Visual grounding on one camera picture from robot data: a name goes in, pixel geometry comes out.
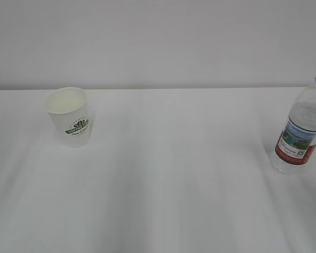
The clear plastic water bottle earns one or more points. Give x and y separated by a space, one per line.
297 140

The white paper cup green logo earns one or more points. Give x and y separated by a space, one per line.
67 108

